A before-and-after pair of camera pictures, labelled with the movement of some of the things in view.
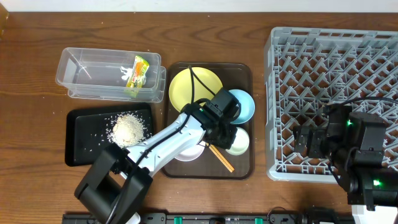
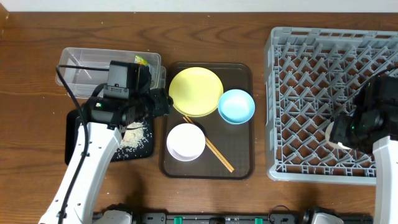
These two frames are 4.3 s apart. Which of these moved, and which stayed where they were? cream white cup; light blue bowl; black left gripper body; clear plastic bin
Moved: cream white cup; black left gripper body
Stayed: light blue bowl; clear plastic bin
